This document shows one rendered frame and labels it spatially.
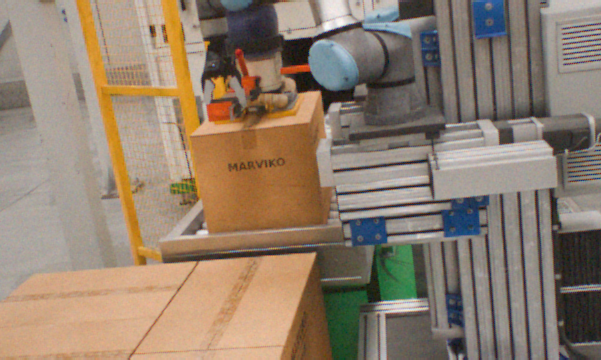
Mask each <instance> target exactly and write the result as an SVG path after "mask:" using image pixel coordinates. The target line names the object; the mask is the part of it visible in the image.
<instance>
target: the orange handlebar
mask: <svg viewBox="0 0 601 360"><path fill-rule="evenodd" d="M304 71H311V69H310V67H309V65H305V66H298V67H290V68H282V69H280V73H281V74H289V73H297V72H304ZM250 91H252V87H251V86H248V87H245V88H244V92H245V97H248V96H250V95H249V94H250ZM212 115H213V116H229V110H228V107H227V108H221V109H214V110H213V111H212Z"/></svg>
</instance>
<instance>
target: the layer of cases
mask: <svg viewBox="0 0 601 360"><path fill-rule="evenodd" d="M0 360H332V355H331V348H330V342H329V335H328V329H327V322H326V316H325V303H324V296H323V289H322V283H321V277H320V270H319V263H318V257H317V253H304V254H291V255H278V256H266V257H253V258H228V259H216V260H203V261H200V262H199V261H191V262H178V263H166V264H153V265H141V266H127V267H115V268H102V269H90V270H77V271H64V272H52V273H39V274H34V275H33V276H31V277H30V278H29V279H28V280H26V281H25V282H24V283H23V284H22V285H20V286H19V287H18V289H17V290H15V291H14V292H13V293H12V294H11V295H9V296H8V297H7V298H6V299H5V300H3V301H2V302H1V303H0Z"/></svg>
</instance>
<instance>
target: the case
mask: <svg viewBox="0 0 601 360"><path fill-rule="evenodd" d="M303 94H304V98H303V100H302V103H301V105H300V109H299V111H298V113H297V116H292V117H276V118H268V117H267V114H268V113H269V111H270V110H271V108H272V107H273V105H272V106H271V105H269V106H268V105H267V110H266V111H265V112H257V113H255V111H251V112H249V114H248V115H247V116H246V117H245V118H244V119H243V120H242V122H235V123H227V124H219V125H214V124H213V121H212V122H209V121H208V118H207V119H206V120H205V121H204V123H203V124H202V125H201V126H200V127H199V128H198V129H197V130H196V131H195V132H194V133H193V134H192V135H191V136H190V140H191V145H192V151H193V156H194V161H195V166H196V171H197V177H198V182H199V187H200V192H201V197H202V203H203V208H204V218H205V223H206V229H207V234H218V233H229V232H241V231H253V230H264V229H276V228H287V227H299V226H310V225H322V224H327V218H328V211H329V205H330V198H331V192H332V187H321V181H320V174H319V167H318V161H317V154H316V153H317V149H318V146H319V142H320V140H322V139H326V133H325V125H324V111H323V103H322V95H321V91H318V92H309V93H303Z"/></svg>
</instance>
